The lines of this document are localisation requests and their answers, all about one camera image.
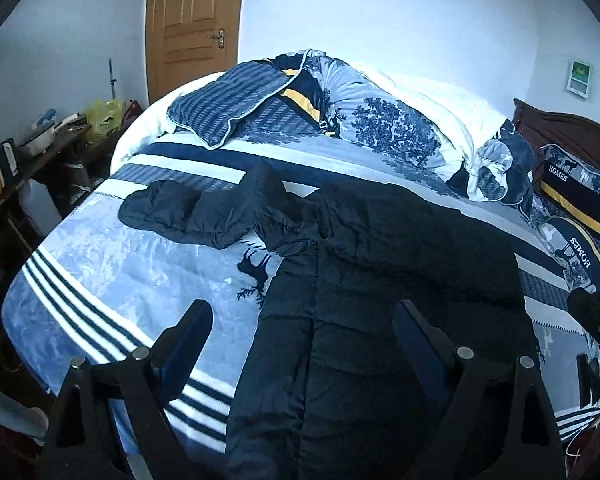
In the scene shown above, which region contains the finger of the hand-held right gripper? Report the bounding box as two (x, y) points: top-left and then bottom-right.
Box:
(576, 353), (600, 407)

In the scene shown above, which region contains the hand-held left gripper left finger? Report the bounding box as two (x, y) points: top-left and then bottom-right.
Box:
(40, 299), (214, 480)

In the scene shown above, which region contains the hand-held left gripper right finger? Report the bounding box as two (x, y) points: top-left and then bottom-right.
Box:
(394, 300), (566, 480)

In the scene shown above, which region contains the dark navy puffer jacket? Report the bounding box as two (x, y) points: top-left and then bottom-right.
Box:
(118, 160), (542, 480)

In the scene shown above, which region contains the navy yellow striped pillow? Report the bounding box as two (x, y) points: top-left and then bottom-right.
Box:
(539, 143), (600, 244)
(536, 217), (600, 307)

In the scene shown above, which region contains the blue striped deer print blanket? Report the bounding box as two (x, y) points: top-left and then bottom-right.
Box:
(0, 127), (600, 458)

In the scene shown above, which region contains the dark wooden headboard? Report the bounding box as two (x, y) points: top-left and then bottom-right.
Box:
(512, 97), (600, 197)

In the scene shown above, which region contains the white plastic jug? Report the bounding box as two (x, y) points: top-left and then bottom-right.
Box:
(17, 177), (64, 237)

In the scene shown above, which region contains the dark wooden side table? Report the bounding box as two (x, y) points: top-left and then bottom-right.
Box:
(0, 108), (147, 361)

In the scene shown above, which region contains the blue floral white duvet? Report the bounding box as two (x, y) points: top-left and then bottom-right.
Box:
(272, 49), (537, 207)

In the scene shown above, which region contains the yellow plastic bag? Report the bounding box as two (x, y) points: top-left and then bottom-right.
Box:
(85, 98), (124, 137)

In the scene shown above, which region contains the white cooking pot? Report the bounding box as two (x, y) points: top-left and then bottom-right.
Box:
(18, 119), (65, 157)

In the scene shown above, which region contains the black box device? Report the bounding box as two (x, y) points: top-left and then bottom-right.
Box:
(0, 140), (21, 179)

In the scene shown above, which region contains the brown wooden door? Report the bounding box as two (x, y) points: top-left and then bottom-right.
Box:
(144, 0), (247, 106)

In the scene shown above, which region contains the white cable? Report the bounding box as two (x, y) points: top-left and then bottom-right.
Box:
(555, 407), (600, 458)

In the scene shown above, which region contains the white green wall panel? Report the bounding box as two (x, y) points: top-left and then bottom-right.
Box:
(564, 59), (594, 97)

